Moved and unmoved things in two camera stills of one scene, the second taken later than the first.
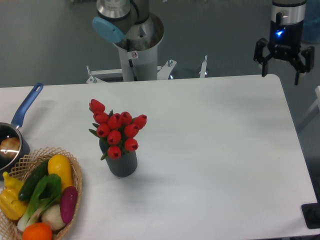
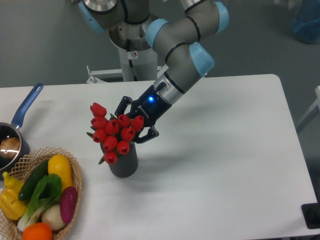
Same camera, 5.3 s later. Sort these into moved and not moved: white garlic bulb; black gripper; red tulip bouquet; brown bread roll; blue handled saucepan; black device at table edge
Moved: black gripper; red tulip bouquet
Not moved: black device at table edge; blue handled saucepan; white garlic bulb; brown bread roll
